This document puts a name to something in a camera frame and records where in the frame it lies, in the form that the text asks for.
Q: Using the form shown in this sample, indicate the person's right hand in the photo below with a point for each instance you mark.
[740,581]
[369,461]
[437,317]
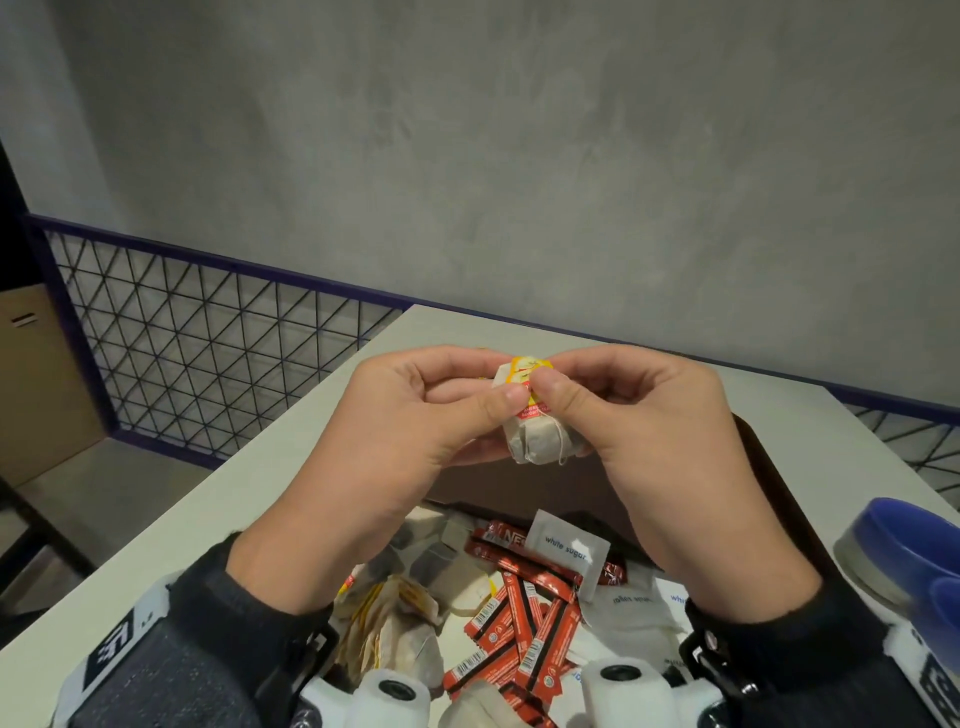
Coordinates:
[675,465]

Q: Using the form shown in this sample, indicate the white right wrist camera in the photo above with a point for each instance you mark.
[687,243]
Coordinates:
[637,697]

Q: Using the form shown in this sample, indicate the black metal furniture frame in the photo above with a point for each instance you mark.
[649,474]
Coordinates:
[45,525]

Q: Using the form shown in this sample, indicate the person's left hand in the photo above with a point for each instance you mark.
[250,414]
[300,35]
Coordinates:
[375,465]

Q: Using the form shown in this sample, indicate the blue and white bowl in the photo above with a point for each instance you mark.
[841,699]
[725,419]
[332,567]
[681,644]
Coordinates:
[946,622]
[900,547]

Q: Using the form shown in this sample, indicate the dark blue cabinet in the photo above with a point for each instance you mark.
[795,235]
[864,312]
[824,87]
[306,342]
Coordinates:
[9,240]

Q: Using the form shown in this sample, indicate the tea bag with yellow tag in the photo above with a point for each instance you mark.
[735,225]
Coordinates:
[536,439]

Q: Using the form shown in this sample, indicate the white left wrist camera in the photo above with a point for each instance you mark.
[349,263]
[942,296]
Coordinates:
[375,705]

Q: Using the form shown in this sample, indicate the pile of tea bags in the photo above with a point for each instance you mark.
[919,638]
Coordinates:
[397,630]

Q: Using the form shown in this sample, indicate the pile of white sugar sachets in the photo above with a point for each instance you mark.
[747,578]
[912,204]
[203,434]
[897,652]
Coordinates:
[630,622]

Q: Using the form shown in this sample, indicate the brown plastic tray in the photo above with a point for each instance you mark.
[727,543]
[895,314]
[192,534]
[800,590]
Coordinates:
[525,487]

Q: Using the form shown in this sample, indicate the brown cardboard box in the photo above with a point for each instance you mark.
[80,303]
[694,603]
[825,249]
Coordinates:
[45,390]

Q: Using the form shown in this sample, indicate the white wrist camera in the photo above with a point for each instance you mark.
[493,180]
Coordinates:
[637,697]
[375,705]

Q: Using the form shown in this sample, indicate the pile of red coffee sticks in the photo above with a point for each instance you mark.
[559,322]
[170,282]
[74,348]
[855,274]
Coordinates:
[525,637]

